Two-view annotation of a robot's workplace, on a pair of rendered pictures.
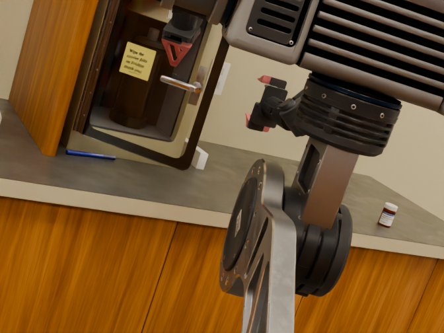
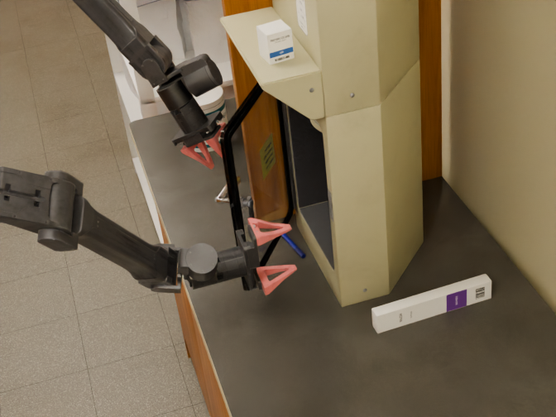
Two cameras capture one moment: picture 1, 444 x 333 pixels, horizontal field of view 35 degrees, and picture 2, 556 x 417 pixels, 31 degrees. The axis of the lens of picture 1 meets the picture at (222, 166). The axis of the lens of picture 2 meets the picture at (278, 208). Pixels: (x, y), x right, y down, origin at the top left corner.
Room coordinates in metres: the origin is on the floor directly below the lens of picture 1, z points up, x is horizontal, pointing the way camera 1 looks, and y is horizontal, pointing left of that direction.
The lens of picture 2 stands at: (2.31, -1.44, 2.35)
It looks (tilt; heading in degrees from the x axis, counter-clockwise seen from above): 35 degrees down; 108
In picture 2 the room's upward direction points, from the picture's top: 7 degrees counter-clockwise
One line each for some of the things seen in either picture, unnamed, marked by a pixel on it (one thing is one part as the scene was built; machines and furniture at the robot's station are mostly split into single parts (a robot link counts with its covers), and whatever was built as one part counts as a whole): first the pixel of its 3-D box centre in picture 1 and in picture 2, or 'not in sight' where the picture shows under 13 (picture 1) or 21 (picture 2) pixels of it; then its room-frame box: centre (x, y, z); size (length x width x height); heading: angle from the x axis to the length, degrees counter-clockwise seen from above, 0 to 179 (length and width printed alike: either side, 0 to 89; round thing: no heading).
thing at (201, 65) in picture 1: (154, 76); (260, 177); (1.73, 0.23, 1.19); 0.30 x 0.01 x 0.40; 85
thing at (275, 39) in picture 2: not in sight; (275, 41); (1.81, 0.17, 1.54); 0.05 x 0.05 x 0.06; 38
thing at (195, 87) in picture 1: (180, 83); (234, 191); (1.69, 0.16, 1.20); 0.10 x 0.05 x 0.03; 85
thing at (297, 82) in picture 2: not in sight; (270, 65); (1.78, 0.23, 1.46); 0.32 x 0.12 x 0.10; 121
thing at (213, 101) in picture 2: not in sight; (203, 117); (1.40, 0.75, 1.02); 0.13 x 0.13 x 0.15
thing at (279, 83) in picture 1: (265, 88); (267, 238); (1.82, -0.04, 1.24); 0.09 x 0.07 x 0.07; 30
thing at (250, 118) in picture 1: (257, 113); (271, 267); (1.82, -0.04, 1.17); 0.09 x 0.07 x 0.07; 30
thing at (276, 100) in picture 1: (274, 109); (233, 263); (1.76, -0.08, 1.20); 0.07 x 0.07 x 0.10; 30
